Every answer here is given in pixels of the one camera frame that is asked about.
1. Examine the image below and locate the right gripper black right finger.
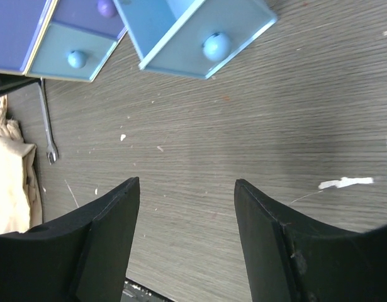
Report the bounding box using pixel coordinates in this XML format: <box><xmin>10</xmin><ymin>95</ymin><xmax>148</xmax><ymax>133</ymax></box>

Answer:
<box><xmin>234</xmin><ymin>179</ymin><xmax>387</xmax><ymax>301</ymax></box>

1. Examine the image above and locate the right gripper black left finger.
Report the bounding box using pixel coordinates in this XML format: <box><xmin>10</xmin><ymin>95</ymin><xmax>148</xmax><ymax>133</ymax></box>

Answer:
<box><xmin>0</xmin><ymin>177</ymin><xmax>140</xmax><ymax>301</ymax></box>

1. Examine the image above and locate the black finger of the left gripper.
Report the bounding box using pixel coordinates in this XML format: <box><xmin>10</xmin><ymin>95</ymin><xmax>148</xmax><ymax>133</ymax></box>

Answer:
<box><xmin>0</xmin><ymin>75</ymin><xmax>40</xmax><ymax>97</ymax></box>

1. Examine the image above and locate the wide purple drawer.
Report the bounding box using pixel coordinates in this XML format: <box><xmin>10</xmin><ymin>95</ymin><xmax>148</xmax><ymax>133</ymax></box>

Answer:
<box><xmin>0</xmin><ymin>0</ymin><xmax>54</xmax><ymax>75</ymax></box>

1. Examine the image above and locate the light blue drawer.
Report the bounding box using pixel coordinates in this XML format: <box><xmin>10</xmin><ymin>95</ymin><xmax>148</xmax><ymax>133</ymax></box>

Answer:
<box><xmin>28</xmin><ymin>23</ymin><xmax>117</xmax><ymax>82</ymax></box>
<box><xmin>115</xmin><ymin>0</ymin><xmax>278</xmax><ymax>79</ymax></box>

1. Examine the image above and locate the silver end wrench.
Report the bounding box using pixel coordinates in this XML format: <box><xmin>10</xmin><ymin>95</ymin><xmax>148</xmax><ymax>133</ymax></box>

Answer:
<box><xmin>38</xmin><ymin>78</ymin><xmax>59</xmax><ymax>165</ymax></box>

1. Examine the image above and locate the cream drawer cabinet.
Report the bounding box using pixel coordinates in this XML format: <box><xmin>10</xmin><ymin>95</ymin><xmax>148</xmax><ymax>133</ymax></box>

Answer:
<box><xmin>0</xmin><ymin>0</ymin><xmax>60</xmax><ymax>78</ymax></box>

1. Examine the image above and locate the small purple drawer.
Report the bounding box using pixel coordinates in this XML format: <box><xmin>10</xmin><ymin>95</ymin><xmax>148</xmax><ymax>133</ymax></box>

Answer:
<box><xmin>53</xmin><ymin>0</ymin><xmax>126</xmax><ymax>40</ymax></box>

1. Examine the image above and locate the beige cloth bag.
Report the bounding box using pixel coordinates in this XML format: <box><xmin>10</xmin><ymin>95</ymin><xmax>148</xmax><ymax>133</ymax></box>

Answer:
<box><xmin>0</xmin><ymin>95</ymin><xmax>43</xmax><ymax>235</ymax></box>

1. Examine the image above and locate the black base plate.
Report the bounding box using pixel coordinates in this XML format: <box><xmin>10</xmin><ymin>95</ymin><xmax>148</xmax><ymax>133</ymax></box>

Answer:
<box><xmin>120</xmin><ymin>277</ymin><xmax>175</xmax><ymax>302</ymax></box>

